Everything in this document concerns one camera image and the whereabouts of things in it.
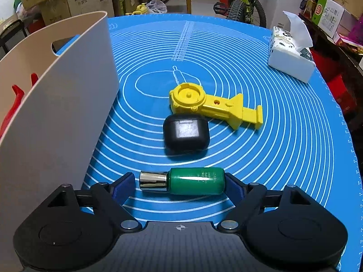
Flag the white tissue box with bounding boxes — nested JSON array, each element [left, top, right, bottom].
[[268, 11, 316, 83]]

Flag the pink patterned packet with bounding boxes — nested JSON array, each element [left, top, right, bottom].
[[337, 32, 363, 53]]

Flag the green and black bicycle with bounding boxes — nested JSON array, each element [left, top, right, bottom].
[[213, 0, 267, 28]]

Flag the black earbud case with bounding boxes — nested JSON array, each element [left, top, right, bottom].
[[163, 114, 211, 155]]

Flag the amber drink bottle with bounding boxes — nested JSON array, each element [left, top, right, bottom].
[[305, 0, 317, 19]]

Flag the blue silicone baking mat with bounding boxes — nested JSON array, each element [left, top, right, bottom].
[[81, 14, 362, 272]]

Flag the yellow toy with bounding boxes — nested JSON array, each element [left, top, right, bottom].
[[125, 3, 149, 15]]

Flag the yellow plastic tool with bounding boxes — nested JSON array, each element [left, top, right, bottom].
[[169, 82, 264, 131]]

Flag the red gift box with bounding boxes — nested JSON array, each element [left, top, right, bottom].
[[326, 75, 358, 115]]

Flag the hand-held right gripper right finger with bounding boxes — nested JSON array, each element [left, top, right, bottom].
[[217, 172, 311, 231]]

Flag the crumpled plastic bag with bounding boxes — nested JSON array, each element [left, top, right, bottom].
[[146, 0, 168, 15]]

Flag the green bottle with silver cap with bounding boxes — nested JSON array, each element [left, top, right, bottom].
[[139, 168, 226, 196]]

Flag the dark wooden side table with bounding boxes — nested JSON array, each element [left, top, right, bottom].
[[298, 13, 363, 91]]

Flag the beige plastic basket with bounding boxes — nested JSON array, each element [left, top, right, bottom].
[[0, 11, 120, 271]]

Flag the red figurine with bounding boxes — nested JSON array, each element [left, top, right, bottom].
[[0, 73, 39, 138]]

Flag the green and white carton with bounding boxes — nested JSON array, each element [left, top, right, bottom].
[[311, 0, 345, 39]]

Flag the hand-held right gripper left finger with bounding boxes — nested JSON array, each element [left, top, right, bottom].
[[47, 172, 142, 231]]

